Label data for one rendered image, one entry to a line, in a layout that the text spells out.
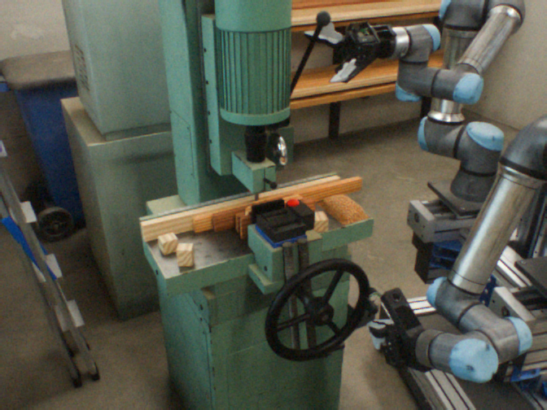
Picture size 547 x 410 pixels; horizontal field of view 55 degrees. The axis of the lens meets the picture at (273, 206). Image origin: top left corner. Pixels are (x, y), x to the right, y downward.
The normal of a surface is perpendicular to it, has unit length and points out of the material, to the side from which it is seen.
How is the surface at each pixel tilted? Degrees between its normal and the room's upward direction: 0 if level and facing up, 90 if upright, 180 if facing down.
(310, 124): 90
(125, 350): 0
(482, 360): 60
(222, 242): 0
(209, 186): 90
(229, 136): 90
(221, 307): 90
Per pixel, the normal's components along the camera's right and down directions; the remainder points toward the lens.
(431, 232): 0.23, 0.47
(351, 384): 0.00, -0.87
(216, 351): 0.46, 0.44
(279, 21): 0.72, 0.34
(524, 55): -0.88, 0.23
